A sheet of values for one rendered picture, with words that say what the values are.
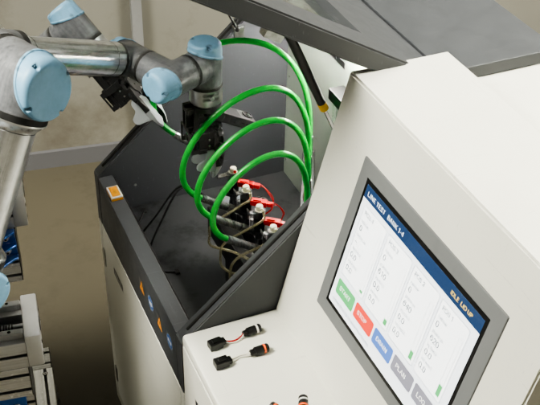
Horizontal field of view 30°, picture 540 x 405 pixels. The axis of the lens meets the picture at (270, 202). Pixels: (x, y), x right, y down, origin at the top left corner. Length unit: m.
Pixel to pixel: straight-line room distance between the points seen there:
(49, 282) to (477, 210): 2.43
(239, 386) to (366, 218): 0.45
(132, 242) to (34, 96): 0.73
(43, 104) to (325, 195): 0.58
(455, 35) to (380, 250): 0.58
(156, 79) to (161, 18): 2.02
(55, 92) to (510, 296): 0.87
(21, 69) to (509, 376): 0.97
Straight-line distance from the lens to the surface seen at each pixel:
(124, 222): 2.53
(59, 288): 3.80
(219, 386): 2.08
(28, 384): 2.30
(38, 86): 1.83
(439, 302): 1.73
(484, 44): 2.20
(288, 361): 2.13
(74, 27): 2.40
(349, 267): 1.95
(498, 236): 1.60
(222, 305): 2.17
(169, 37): 4.18
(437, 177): 1.72
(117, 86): 2.40
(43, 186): 4.31
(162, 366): 2.47
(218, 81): 2.23
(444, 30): 2.24
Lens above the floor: 2.52
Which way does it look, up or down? 37 degrees down
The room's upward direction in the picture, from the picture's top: 2 degrees clockwise
